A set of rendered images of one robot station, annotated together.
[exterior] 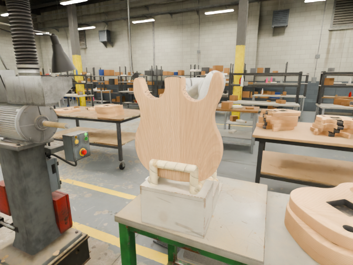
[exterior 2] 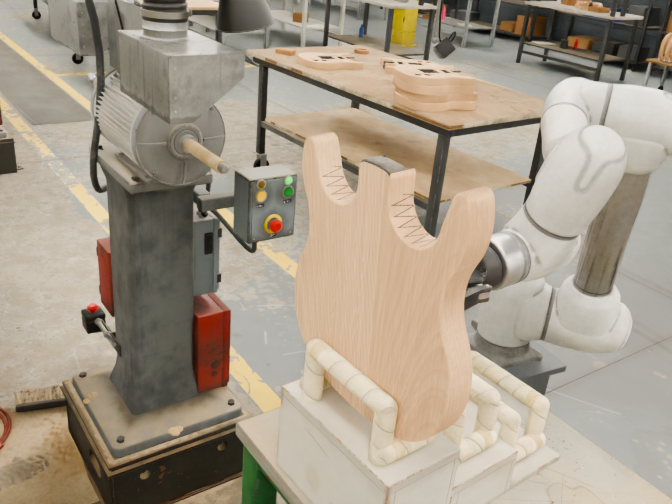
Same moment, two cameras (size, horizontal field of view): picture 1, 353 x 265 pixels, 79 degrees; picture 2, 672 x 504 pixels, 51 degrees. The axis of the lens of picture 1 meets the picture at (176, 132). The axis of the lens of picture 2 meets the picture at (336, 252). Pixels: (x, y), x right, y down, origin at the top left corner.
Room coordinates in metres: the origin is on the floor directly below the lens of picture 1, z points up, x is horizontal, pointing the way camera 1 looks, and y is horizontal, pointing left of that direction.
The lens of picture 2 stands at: (-0.01, -0.37, 1.81)
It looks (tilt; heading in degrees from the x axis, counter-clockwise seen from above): 26 degrees down; 29
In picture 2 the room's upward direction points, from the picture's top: 5 degrees clockwise
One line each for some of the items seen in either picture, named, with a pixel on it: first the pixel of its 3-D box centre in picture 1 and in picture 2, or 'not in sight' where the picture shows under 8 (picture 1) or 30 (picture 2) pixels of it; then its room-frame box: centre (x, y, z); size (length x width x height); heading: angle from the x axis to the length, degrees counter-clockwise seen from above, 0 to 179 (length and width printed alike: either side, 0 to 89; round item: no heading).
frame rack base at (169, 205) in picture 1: (177, 201); (361, 457); (0.80, 0.00, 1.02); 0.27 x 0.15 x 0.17; 70
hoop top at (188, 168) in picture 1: (173, 165); (349, 376); (0.75, 0.01, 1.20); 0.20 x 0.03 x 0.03; 69
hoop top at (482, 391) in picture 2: not in sight; (454, 371); (0.98, -0.07, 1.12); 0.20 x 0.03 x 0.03; 69
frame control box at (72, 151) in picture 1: (68, 149); (246, 205); (1.56, 0.84, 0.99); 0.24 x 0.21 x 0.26; 66
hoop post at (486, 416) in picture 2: not in sight; (485, 419); (0.95, -0.15, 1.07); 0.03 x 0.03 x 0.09
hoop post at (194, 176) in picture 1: (194, 181); (382, 433); (0.72, -0.07, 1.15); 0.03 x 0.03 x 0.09
